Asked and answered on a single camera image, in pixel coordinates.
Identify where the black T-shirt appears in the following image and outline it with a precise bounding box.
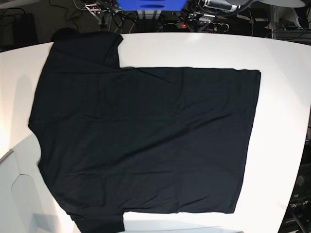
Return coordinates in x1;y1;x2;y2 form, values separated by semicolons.
29;32;261;233

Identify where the black power strip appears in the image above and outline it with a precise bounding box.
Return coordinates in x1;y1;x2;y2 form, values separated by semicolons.
155;21;229;33

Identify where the blue plastic box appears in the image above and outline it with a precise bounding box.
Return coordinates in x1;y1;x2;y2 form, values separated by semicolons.
117;0;187;11

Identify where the black box with white lettering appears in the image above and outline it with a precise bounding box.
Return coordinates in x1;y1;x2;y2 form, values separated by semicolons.
278;164;311;233

